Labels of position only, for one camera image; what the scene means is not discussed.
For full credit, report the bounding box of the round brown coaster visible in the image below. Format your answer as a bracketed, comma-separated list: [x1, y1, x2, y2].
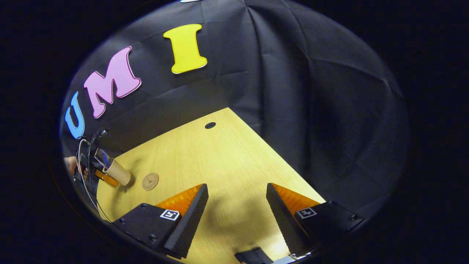
[142, 172, 159, 191]

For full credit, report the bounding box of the black backdrop cloth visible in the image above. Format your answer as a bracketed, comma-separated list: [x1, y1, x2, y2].
[59, 0, 409, 220]

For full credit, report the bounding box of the light wooden desktop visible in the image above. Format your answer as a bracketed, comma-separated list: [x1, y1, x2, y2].
[96, 107, 326, 264]

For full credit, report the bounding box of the white toothpaste tube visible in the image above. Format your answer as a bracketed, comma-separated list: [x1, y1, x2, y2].
[95, 148, 113, 170]

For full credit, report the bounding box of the thin white cable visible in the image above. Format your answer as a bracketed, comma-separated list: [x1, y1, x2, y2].
[77, 139, 111, 222]

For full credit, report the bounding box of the beige cup with handle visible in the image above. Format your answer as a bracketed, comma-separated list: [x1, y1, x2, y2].
[102, 158, 132, 186]

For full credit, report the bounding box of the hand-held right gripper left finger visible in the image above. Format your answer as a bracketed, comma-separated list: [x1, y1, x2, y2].
[113, 183, 209, 259]

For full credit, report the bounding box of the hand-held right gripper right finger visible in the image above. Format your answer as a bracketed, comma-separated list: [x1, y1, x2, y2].
[266, 183, 366, 257]

